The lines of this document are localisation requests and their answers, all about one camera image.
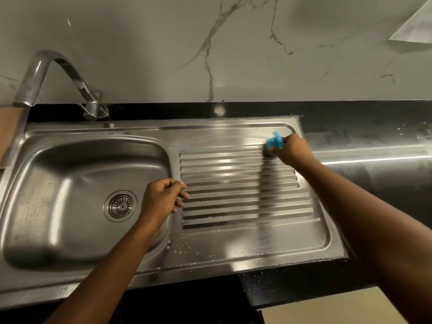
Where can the person's left hand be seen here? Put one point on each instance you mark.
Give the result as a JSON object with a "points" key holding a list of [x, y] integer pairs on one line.
{"points": [[160, 200]]}

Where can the person's right hand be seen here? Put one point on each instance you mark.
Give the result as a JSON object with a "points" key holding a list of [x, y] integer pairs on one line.
{"points": [[293, 150]]}

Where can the blue brush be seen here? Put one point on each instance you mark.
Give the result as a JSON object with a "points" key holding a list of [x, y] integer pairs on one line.
{"points": [[274, 143]]}

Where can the stainless steel sink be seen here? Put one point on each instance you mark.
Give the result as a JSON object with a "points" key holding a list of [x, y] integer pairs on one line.
{"points": [[84, 185]]}

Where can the person's right forearm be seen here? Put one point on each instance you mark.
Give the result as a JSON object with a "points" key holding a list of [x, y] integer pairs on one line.
{"points": [[371, 226]]}

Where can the person's left forearm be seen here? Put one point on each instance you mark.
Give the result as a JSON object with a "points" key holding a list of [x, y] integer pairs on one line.
{"points": [[101, 283]]}

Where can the round metal drain strainer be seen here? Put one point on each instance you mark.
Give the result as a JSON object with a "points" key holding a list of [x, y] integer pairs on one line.
{"points": [[120, 205]]}

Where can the clear plastic container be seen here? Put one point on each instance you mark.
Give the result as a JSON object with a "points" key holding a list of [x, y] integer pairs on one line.
{"points": [[20, 134]]}

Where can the white paper sheet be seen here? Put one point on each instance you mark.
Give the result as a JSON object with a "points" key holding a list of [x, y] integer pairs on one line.
{"points": [[415, 26]]}

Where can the chrome faucet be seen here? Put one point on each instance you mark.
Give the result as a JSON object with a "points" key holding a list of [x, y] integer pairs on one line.
{"points": [[50, 62]]}

